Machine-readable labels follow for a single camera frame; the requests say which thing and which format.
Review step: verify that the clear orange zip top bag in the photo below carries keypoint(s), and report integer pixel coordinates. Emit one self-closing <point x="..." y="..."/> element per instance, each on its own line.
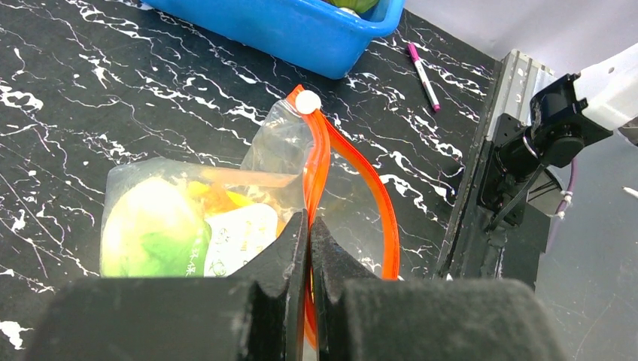
<point x="207" y="262"/>

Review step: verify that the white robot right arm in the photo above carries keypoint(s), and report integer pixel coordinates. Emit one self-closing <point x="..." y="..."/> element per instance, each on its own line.
<point x="569" y="114"/>

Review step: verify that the green toy cabbage large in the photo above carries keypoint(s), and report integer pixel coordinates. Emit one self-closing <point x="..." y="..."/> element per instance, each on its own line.
<point x="357" y="6"/>

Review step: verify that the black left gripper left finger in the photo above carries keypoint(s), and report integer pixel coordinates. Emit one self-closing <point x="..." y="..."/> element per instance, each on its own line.
<point x="254" y="314"/>

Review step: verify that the pink white marker pen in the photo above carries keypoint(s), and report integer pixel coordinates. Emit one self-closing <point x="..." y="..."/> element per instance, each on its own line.
<point x="416" y="60"/>

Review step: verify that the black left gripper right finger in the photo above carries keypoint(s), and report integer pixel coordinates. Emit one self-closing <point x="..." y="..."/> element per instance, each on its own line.
<point x="408" y="319"/>

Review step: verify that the blue plastic bin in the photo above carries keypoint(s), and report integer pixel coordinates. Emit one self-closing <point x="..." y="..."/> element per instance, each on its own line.
<point x="313" y="35"/>

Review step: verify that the green toy lettuce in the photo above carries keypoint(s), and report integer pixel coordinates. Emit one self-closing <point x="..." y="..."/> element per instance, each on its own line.
<point x="154" y="230"/>

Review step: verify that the orange toy carrot piece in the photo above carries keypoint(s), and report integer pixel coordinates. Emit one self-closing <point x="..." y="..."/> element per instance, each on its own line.
<point x="229" y="189"/>

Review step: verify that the yellow toy banana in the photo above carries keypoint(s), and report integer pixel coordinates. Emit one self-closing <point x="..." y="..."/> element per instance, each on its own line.
<point x="215" y="199"/>

